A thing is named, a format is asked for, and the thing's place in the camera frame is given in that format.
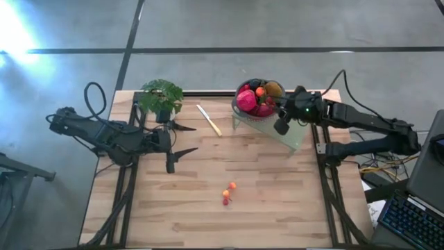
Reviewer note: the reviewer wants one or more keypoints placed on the grey laptop with lit keyboard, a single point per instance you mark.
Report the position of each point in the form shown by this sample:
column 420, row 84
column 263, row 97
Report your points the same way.
column 426, row 173

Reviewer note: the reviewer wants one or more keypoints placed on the large red apple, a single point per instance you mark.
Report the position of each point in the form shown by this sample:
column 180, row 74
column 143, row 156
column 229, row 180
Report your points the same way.
column 246, row 100

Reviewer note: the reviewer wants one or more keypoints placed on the green plant in white pot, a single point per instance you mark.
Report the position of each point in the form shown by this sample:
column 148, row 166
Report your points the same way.
column 161, row 99

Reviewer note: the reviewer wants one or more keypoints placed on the orange apricot with stem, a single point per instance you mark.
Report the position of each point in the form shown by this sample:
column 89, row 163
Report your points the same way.
column 226, row 193

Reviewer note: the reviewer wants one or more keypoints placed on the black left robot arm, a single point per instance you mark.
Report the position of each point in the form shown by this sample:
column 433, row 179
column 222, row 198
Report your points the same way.
column 104, row 133

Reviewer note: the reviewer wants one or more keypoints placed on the red nectarine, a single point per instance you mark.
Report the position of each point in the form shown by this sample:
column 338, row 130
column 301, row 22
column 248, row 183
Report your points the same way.
column 265, row 110

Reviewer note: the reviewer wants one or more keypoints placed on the grey metal bracket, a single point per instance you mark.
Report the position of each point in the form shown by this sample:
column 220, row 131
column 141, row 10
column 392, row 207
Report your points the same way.
column 321, row 148

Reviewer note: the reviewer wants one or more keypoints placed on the black aluminium table frame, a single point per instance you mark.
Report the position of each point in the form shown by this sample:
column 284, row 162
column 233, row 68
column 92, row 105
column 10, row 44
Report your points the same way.
column 208, row 93

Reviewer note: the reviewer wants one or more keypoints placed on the red raspberry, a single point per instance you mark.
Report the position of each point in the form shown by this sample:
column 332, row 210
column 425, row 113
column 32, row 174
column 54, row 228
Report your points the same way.
column 225, row 202

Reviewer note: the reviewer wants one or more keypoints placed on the white paper sheet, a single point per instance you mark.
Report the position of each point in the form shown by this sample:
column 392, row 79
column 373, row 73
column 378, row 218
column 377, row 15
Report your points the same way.
column 374, row 212

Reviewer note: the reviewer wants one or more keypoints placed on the black metal stand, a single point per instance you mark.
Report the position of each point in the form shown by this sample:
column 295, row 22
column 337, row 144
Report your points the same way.
column 21, row 166

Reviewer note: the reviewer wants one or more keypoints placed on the brown kiwi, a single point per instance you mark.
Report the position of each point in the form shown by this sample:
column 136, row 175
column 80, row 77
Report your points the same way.
column 273, row 89

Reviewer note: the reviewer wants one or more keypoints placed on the black power brick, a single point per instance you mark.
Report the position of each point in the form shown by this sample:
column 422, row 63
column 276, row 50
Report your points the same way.
column 373, row 178

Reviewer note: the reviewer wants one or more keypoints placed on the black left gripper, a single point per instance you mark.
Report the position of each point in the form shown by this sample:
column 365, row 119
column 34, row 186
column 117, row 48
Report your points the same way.
column 162, row 140

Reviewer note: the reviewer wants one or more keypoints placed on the small orange apricot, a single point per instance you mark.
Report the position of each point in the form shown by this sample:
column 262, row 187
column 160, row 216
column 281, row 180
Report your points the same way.
column 232, row 185

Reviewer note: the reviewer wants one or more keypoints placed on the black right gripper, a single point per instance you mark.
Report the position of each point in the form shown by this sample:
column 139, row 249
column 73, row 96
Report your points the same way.
column 307, row 106

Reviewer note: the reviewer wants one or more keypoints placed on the orange tangerine with leaves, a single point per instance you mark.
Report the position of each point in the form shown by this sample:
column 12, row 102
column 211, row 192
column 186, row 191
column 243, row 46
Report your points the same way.
column 260, row 91

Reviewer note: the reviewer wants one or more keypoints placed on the red strawberry with green cap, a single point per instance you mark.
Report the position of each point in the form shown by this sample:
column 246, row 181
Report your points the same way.
column 270, row 101

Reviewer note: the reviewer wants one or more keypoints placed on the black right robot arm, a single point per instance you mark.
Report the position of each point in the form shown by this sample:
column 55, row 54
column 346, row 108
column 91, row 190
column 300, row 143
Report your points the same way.
column 364, row 119

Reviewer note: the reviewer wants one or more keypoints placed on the green perforated metal shelf riser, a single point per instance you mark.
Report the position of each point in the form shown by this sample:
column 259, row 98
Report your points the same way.
column 291, row 133

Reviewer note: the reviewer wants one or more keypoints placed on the red colander with grey rim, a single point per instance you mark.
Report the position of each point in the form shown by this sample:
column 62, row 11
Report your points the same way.
column 235, row 104

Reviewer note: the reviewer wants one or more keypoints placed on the dark purple plum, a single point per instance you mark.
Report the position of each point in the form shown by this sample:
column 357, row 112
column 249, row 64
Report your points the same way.
column 255, row 84

